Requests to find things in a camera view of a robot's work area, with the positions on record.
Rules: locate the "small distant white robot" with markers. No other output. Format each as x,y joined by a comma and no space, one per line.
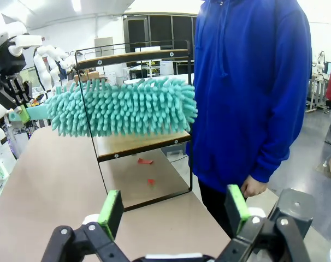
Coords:
320,60

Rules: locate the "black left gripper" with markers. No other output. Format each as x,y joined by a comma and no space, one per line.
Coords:
7,65

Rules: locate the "aluminium frame rack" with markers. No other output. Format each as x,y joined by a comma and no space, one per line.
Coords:
317,92

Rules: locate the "person in blue hoodie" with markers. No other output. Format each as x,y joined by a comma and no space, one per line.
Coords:
250,82

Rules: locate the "large red paper scrap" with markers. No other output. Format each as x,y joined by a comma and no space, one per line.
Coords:
145,161

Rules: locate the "black frame wooden shelf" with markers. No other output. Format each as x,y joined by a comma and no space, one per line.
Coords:
143,143

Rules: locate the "black framed glass partition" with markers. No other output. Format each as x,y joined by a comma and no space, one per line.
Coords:
160,28

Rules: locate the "grey plastic step stool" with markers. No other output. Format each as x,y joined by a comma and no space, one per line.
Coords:
176,150

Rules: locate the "black metal mount block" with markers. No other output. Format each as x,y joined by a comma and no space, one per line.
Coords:
294,210

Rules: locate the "teal microfiber duster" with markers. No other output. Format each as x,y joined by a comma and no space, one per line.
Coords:
127,109

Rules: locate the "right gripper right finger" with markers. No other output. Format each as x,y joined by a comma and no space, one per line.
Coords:
233,210

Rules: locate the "person left forearm blue sleeve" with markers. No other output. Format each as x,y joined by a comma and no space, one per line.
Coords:
274,147

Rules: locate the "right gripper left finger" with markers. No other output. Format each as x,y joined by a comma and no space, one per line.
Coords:
113,215

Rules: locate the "computer monitor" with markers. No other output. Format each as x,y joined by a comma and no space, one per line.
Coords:
34,75

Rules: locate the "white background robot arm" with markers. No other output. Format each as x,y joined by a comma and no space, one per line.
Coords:
59,58
41,68

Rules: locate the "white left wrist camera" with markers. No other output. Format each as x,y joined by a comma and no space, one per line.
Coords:
26,42

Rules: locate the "person left hand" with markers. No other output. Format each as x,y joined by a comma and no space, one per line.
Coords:
253,189

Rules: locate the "small red paper scrap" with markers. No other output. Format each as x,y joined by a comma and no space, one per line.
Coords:
151,181

